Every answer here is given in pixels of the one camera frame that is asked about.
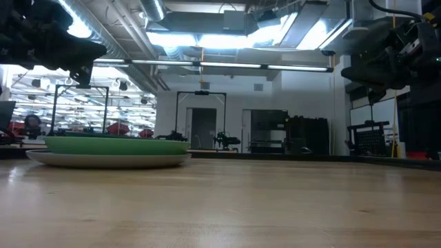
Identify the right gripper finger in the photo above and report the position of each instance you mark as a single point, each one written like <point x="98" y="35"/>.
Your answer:
<point x="376" y="95"/>
<point x="379" y="74"/>

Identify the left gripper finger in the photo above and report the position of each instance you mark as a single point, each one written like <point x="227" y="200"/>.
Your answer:
<point x="83" y="77"/>
<point x="76" y="50"/>

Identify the green opaque plastic plate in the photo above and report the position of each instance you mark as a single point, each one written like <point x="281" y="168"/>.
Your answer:
<point x="113" y="145"/>

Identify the grey plastic plate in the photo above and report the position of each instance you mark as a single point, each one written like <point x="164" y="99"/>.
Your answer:
<point x="103" y="160"/>

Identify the background black robot arm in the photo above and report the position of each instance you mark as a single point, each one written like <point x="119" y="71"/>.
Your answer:
<point x="172" y="137"/>
<point x="227" y="141"/>

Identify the whiteboard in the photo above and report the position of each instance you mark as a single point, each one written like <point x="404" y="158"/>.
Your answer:
<point x="382" y="112"/>

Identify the black hanging ceiling lamp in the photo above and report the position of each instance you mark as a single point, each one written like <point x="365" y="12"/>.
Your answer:
<point x="144" y="101"/>
<point x="36" y="82"/>
<point x="123" y="86"/>

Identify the black pegboard cart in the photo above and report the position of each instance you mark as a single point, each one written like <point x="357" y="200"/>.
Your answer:
<point x="370" y="141"/>

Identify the white container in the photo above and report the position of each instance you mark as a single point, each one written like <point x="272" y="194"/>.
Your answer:
<point x="400" y="149"/>

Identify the red cover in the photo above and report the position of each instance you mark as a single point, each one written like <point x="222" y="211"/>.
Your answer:
<point x="118" y="129"/>
<point x="146" y="133"/>

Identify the person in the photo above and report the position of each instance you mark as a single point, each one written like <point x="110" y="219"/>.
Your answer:
<point x="32" y="122"/>

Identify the red box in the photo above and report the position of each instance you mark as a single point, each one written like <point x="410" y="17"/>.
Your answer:
<point x="417" y="155"/>

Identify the dark monitor screen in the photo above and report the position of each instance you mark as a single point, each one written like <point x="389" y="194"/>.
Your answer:
<point x="7" y="115"/>

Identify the black cabinet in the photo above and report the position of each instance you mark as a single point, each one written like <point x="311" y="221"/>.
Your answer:
<point x="306" y="136"/>

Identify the dark shelf unit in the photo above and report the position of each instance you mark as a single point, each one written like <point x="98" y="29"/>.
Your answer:
<point x="268" y="131"/>

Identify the long ceiling light strip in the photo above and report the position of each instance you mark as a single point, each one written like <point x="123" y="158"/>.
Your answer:
<point x="227" y="64"/>

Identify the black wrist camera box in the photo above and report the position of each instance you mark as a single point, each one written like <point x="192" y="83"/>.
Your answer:
<point x="427" y="38"/>

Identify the black gantry frame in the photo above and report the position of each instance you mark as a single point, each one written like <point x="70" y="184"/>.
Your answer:
<point x="105" y="110"/>
<point x="177" y="113"/>

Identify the silver spiral air duct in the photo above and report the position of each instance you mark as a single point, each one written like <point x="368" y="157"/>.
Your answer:
<point x="153" y="8"/>
<point x="110" y="31"/>

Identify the black security camera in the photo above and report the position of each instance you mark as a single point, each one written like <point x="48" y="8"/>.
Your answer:
<point x="328" y="53"/>

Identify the grey wall vent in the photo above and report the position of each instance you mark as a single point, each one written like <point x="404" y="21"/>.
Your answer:
<point x="258" y="87"/>
<point x="205" y="85"/>

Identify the grey ceiling duct box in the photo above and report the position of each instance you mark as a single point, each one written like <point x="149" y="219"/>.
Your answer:
<point x="234" y="22"/>

